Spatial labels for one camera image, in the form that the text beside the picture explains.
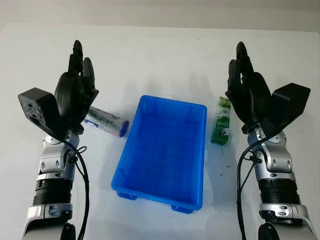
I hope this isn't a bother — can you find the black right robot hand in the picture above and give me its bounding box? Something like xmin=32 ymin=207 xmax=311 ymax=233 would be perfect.
xmin=224 ymin=41 xmax=273 ymax=133

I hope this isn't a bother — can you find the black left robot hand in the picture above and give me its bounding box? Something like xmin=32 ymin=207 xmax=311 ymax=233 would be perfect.
xmin=53 ymin=39 xmax=100 ymax=136

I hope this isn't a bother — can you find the green toothpaste box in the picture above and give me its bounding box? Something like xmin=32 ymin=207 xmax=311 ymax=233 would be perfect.
xmin=210 ymin=96 xmax=234 ymax=146

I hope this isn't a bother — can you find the silver tube with blue cap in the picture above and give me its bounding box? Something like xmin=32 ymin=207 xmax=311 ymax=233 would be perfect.
xmin=84 ymin=106 xmax=130 ymax=139

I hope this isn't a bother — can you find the blue plastic tray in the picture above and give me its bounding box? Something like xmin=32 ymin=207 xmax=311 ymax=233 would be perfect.
xmin=110 ymin=94 xmax=208 ymax=215

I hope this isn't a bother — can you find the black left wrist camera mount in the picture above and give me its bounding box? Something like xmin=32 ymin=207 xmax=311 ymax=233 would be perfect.
xmin=17 ymin=87 xmax=69 ymax=141

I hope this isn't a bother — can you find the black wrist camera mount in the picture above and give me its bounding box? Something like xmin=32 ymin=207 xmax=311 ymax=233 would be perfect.
xmin=17 ymin=87 xmax=69 ymax=141
xmin=259 ymin=82 xmax=312 ymax=138

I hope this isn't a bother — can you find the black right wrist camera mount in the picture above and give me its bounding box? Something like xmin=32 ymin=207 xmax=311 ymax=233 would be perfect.
xmin=259 ymin=82 xmax=312 ymax=138

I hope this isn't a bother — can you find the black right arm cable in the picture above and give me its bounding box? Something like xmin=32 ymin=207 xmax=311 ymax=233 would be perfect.
xmin=235 ymin=144 xmax=261 ymax=240

